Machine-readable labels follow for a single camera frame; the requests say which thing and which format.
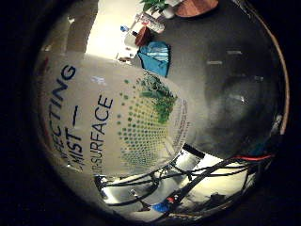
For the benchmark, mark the white disinfecting mist spray bottle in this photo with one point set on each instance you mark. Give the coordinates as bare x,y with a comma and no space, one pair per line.
94,109

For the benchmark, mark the white tape strip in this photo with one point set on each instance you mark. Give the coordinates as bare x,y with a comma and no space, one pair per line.
214,62
234,52

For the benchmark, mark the green potted plant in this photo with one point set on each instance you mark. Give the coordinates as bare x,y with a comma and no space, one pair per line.
155,4

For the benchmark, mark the brown wooden bowl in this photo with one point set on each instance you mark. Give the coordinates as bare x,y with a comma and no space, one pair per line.
196,6

